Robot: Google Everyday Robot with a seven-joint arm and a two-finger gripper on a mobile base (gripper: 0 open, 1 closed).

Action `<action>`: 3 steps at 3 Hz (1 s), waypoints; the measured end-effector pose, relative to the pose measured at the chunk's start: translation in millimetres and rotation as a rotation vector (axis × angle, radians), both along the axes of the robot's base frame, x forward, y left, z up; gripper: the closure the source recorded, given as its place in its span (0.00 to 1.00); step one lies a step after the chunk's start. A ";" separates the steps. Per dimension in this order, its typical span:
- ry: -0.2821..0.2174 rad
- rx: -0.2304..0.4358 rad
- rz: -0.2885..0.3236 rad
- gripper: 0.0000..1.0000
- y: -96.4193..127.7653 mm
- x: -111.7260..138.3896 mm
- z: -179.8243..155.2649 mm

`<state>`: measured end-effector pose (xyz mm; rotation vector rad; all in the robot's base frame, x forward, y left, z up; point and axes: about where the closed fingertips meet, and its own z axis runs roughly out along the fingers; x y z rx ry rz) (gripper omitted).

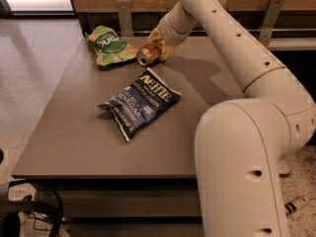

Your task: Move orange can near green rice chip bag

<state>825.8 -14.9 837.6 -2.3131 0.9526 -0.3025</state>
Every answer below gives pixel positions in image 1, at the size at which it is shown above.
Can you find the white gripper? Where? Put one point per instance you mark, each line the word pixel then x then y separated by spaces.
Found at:
pixel 170 29

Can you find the orange soda can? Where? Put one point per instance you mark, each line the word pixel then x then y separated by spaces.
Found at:
pixel 149 53

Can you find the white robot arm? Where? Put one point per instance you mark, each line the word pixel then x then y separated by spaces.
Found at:
pixel 239 143

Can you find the blue kettle chip bag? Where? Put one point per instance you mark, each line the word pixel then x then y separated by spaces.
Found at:
pixel 143 101

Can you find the green rice chip bag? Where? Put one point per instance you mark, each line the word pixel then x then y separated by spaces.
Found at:
pixel 110 49

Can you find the grey drawer cabinet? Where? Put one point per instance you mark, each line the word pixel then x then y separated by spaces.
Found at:
pixel 130 207

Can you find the black chair part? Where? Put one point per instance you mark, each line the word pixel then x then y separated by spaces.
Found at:
pixel 10 209

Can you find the left metal bracket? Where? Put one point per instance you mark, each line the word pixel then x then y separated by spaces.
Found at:
pixel 125 18

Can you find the metal bracket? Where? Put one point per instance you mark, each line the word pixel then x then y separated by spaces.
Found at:
pixel 125 18
pixel 269 20

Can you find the right metal bracket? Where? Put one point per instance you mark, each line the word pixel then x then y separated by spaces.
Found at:
pixel 269 20

